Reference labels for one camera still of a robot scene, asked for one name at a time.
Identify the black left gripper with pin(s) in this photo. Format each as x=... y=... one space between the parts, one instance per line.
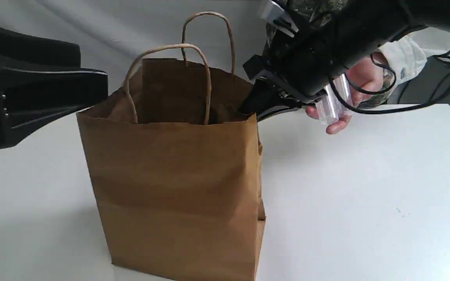
x=42 y=80

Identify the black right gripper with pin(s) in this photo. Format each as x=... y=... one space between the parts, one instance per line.
x=298 y=70

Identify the clear tube orange cap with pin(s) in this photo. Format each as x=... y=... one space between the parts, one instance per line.
x=328 y=107
x=344 y=90

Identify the brown paper bag with handles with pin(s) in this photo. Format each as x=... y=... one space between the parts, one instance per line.
x=176 y=168

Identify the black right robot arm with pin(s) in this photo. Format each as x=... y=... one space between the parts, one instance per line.
x=376 y=22

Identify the person's forearm in white sleeve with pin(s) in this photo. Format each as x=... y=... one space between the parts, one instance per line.
x=408 y=55

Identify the person's left hand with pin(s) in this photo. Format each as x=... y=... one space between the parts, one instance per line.
x=366 y=75

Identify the person's torso in camouflage jacket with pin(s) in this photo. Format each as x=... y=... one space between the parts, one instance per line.
x=307 y=8

